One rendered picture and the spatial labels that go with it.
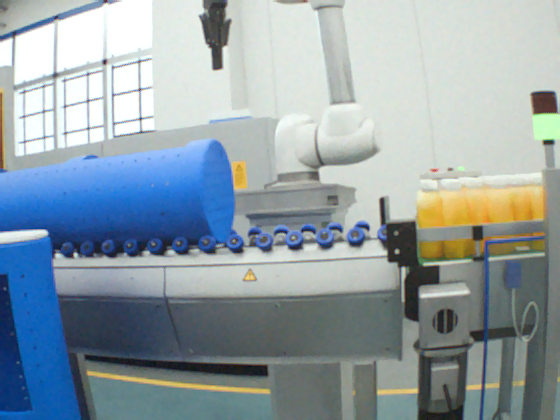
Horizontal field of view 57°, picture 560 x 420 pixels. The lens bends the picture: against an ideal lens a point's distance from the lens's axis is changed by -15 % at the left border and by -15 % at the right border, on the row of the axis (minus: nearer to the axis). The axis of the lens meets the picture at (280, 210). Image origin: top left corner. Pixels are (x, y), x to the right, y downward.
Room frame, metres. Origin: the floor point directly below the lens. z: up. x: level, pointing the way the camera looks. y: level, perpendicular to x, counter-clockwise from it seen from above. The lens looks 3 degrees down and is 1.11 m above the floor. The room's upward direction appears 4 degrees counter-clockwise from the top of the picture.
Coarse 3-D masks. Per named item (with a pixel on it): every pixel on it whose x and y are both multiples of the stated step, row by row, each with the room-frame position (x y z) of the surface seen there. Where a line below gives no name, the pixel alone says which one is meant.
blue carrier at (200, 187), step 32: (96, 160) 1.59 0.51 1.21; (128, 160) 1.55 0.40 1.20; (160, 160) 1.52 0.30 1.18; (192, 160) 1.49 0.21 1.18; (224, 160) 1.65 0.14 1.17; (0, 192) 1.62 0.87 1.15; (32, 192) 1.58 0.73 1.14; (64, 192) 1.55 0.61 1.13; (96, 192) 1.53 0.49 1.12; (128, 192) 1.50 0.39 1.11; (160, 192) 1.48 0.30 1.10; (192, 192) 1.46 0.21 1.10; (224, 192) 1.63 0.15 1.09; (0, 224) 1.62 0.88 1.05; (32, 224) 1.59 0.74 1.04; (64, 224) 1.56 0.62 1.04; (96, 224) 1.54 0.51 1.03; (128, 224) 1.52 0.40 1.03; (160, 224) 1.50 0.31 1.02; (192, 224) 1.49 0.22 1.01; (224, 224) 1.61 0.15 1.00
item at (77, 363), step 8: (72, 360) 1.77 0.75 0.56; (80, 360) 1.78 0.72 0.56; (72, 368) 1.77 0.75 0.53; (80, 368) 1.77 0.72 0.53; (72, 376) 1.78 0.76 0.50; (80, 376) 1.77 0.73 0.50; (80, 384) 1.77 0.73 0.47; (88, 384) 1.80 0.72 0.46; (80, 392) 1.77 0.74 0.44; (88, 392) 1.79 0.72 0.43; (80, 400) 1.77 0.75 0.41; (88, 400) 1.78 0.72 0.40; (80, 408) 1.77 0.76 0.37; (88, 408) 1.77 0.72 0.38; (88, 416) 1.77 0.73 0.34; (96, 416) 1.81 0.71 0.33
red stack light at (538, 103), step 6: (534, 96) 1.06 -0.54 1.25; (540, 96) 1.04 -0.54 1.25; (546, 96) 1.04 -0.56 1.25; (552, 96) 1.04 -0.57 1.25; (534, 102) 1.06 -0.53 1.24; (540, 102) 1.04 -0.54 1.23; (546, 102) 1.04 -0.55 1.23; (552, 102) 1.04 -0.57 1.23; (534, 108) 1.06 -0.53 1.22; (540, 108) 1.05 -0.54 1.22; (546, 108) 1.04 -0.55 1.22; (552, 108) 1.04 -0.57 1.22; (558, 108) 1.05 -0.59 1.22; (534, 114) 1.06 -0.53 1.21; (540, 114) 1.05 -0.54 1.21; (546, 114) 1.04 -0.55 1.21; (558, 114) 1.05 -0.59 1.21
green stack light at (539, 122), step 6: (552, 114) 1.04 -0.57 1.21; (534, 120) 1.07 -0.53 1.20; (540, 120) 1.05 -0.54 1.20; (546, 120) 1.04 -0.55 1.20; (552, 120) 1.04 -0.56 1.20; (558, 120) 1.04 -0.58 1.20; (534, 126) 1.07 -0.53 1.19; (540, 126) 1.05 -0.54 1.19; (546, 126) 1.04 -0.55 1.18; (552, 126) 1.04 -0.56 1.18; (558, 126) 1.04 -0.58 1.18; (534, 132) 1.07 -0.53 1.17; (540, 132) 1.05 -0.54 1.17; (546, 132) 1.04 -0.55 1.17; (552, 132) 1.04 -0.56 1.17; (558, 132) 1.04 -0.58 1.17; (534, 138) 1.08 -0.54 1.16; (540, 138) 1.05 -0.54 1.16; (546, 138) 1.05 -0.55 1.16; (552, 138) 1.04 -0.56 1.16; (558, 138) 1.04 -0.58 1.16
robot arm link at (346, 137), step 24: (312, 0) 2.04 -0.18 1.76; (336, 0) 2.01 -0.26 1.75; (336, 24) 2.03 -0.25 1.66; (336, 48) 2.03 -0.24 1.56; (336, 72) 2.04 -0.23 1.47; (336, 96) 2.05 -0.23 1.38; (336, 120) 2.03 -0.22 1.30; (360, 120) 2.02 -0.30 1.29; (336, 144) 2.03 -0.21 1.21; (360, 144) 2.00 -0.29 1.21
